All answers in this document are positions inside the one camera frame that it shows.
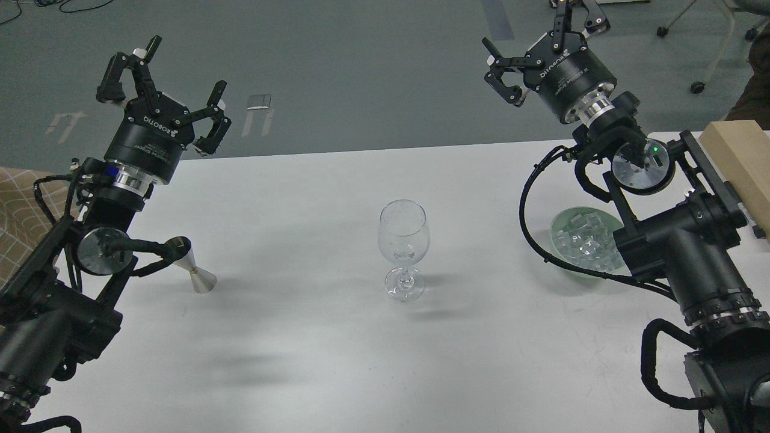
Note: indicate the person in brown jacket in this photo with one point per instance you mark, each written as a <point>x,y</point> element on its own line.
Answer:
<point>753,103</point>

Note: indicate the white office chair base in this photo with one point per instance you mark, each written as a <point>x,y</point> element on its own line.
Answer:
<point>716,39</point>

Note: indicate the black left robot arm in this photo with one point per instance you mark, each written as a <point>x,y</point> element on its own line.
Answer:
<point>59,307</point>

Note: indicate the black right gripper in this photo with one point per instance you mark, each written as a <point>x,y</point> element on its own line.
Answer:
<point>561,68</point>

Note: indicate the light wooden block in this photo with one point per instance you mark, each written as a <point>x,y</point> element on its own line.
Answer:
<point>740,151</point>

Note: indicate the clear wine glass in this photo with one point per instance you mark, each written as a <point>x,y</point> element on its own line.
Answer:
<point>403,240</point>

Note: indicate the steel cocktail jigger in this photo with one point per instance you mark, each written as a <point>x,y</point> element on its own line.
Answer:
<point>182,255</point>

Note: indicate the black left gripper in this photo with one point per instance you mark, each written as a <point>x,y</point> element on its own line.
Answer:
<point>154,142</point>

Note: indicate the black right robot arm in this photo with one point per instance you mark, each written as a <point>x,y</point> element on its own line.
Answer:
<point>679,221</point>

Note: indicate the green bowl of ice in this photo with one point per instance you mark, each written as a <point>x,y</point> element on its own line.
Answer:
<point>584,237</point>

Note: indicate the silver floor plate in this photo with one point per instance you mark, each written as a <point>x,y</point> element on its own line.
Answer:
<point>259,102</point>

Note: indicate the tan checkered chair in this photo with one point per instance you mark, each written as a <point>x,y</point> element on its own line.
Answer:
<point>23,223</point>

